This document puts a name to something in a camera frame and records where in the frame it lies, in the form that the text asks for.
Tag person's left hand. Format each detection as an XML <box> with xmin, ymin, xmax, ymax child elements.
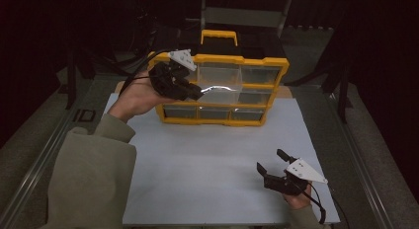
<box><xmin>108</xmin><ymin>70</ymin><xmax>176</xmax><ymax>123</ymax></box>

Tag clear plastic drawer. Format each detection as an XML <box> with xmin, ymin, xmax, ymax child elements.
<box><xmin>196</xmin><ymin>83</ymin><xmax>243</xmax><ymax>106</ymax></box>

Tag yellow black parts organizer cabinet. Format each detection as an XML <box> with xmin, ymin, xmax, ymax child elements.
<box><xmin>146</xmin><ymin>26</ymin><xmax>291</xmax><ymax>128</ymax></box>

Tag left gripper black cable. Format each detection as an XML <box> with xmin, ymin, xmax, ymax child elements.
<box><xmin>118</xmin><ymin>49</ymin><xmax>173</xmax><ymax>98</ymax></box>

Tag set of clear organizer drawers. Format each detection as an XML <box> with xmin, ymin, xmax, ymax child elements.
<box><xmin>162</xmin><ymin>61</ymin><xmax>282</xmax><ymax>121</ymax></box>

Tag grey metal rail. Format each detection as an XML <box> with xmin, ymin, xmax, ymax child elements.
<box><xmin>0</xmin><ymin>77</ymin><xmax>97</xmax><ymax>229</ymax></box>
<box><xmin>314</xmin><ymin>85</ymin><xmax>398</xmax><ymax>229</ymax></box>

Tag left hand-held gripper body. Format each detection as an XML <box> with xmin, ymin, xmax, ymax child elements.
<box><xmin>147</xmin><ymin>48</ymin><xmax>199</xmax><ymax>101</ymax></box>

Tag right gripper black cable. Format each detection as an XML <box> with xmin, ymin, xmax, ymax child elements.
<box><xmin>297</xmin><ymin>182</ymin><xmax>328</xmax><ymax>225</ymax></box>

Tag person's right hand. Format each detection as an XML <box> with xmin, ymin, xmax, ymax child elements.
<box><xmin>283</xmin><ymin>186</ymin><xmax>312</xmax><ymax>210</ymax></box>

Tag black metal stand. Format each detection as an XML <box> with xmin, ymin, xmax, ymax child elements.
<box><xmin>290</xmin><ymin>54</ymin><xmax>355</xmax><ymax>125</ymax></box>
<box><xmin>62</xmin><ymin>40</ymin><xmax>149</xmax><ymax>112</ymax></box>

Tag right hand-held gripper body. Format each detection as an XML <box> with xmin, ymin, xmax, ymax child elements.
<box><xmin>263</xmin><ymin>158</ymin><xmax>329</xmax><ymax>196</ymax></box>

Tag grey metal frame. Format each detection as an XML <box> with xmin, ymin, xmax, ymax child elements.
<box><xmin>199</xmin><ymin>0</ymin><xmax>293</xmax><ymax>38</ymax></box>

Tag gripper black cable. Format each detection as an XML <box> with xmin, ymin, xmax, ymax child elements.
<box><xmin>118</xmin><ymin>49</ymin><xmax>173</xmax><ymax>98</ymax></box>
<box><xmin>297</xmin><ymin>182</ymin><xmax>328</xmax><ymax>225</ymax></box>

